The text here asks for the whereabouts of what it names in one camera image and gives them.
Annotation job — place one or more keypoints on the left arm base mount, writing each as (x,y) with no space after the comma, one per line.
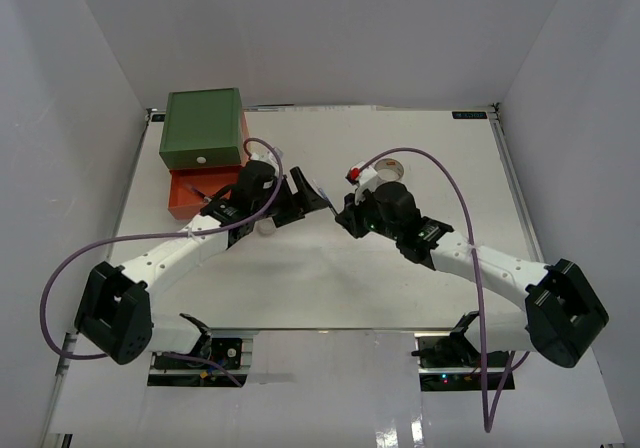
(229,361)

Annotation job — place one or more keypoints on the orange cardboard box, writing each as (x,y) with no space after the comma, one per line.
(182,204)

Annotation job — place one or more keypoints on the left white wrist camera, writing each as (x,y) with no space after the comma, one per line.
(271,157)

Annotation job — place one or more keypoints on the purple pen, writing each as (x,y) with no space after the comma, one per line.
(203,196)

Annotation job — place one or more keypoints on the large white tape roll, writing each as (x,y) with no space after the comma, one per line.
(389,169)

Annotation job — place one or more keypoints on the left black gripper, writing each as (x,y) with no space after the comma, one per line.
(295,209)

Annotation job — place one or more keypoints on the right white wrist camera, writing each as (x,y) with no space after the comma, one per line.
(363,178)

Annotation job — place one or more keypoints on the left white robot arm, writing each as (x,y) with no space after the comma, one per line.
(116,310)

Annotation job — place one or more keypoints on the blue corner label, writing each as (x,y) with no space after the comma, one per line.
(469,115)

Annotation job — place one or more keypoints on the blue pen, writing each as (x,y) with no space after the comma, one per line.
(327,200)

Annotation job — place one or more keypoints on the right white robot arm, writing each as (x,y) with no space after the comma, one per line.
(559,314)

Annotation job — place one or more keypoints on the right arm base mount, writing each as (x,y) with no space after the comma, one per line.
(444,366)

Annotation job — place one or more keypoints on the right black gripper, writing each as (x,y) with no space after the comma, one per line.
(350,217)

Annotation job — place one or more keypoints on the small clear tape roll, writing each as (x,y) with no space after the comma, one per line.
(266,227)

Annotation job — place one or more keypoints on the green drawer box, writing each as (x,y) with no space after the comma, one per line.
(202,129)

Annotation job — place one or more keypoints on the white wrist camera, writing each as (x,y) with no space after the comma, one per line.
(363,178)
(271,157)

